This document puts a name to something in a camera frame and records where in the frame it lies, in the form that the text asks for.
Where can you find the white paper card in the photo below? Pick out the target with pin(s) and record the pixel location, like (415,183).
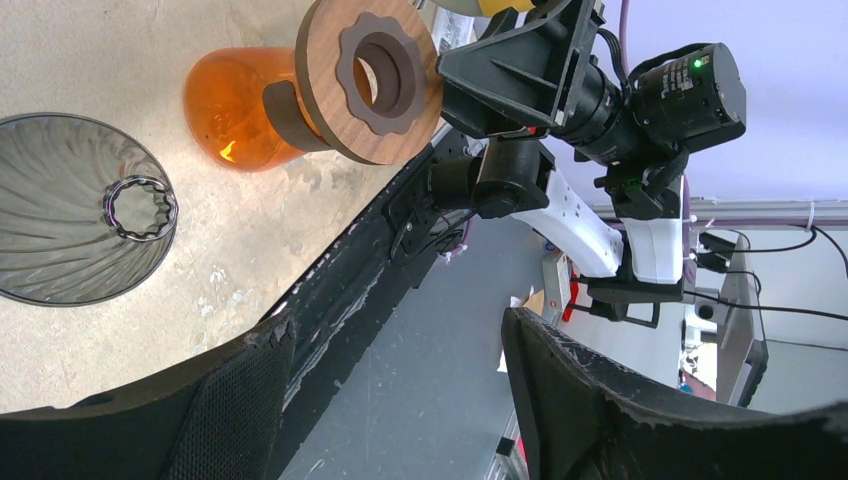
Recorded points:
(451,30)

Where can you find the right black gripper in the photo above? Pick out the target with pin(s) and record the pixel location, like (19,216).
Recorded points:
(533,74)

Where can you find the amber glass carafe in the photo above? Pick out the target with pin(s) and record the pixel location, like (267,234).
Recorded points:
(243,107)

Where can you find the white cylinder drum orange lid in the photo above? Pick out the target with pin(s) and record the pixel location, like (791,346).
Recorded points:
(483,8)

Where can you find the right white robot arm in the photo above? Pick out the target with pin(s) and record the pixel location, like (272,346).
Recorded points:
(610,220)

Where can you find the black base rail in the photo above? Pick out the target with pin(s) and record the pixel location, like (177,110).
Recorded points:
(324,323)

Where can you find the dark ribbed glass cone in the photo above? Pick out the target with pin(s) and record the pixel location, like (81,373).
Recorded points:
(87,212)

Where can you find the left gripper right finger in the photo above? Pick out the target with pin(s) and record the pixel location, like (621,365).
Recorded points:
(582,415)

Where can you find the brown wooden round coaster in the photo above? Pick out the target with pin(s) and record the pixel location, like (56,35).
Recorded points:
(367,78)

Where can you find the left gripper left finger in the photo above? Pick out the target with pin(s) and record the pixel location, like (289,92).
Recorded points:
(213,416)

